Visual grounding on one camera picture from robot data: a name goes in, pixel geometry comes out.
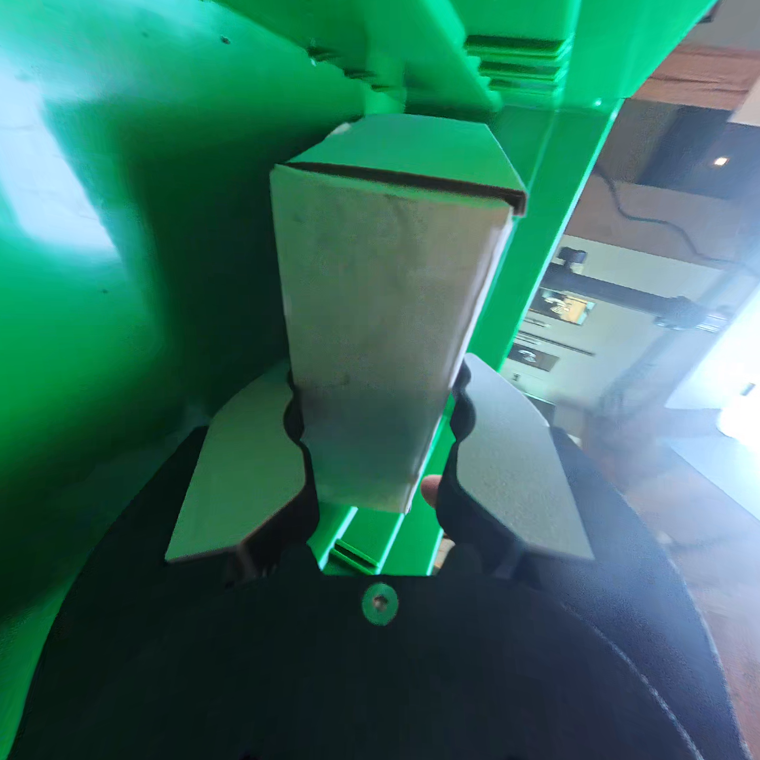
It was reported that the green plastic bin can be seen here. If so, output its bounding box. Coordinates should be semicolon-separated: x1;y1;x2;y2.
0;0;722;648

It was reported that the framed wall picture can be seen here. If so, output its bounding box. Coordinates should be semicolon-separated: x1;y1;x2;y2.
509;344;560;374
528;287;596;326

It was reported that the white cardboard mailer box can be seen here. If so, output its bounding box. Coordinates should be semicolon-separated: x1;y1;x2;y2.
269;113;529;515

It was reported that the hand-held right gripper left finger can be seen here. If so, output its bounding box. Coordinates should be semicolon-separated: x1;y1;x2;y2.
164;358;321;565

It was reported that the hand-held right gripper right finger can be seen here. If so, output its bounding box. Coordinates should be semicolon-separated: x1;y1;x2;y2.
436;352;596;563

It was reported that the black cable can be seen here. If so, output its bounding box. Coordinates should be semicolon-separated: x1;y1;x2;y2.
594;163;749;268

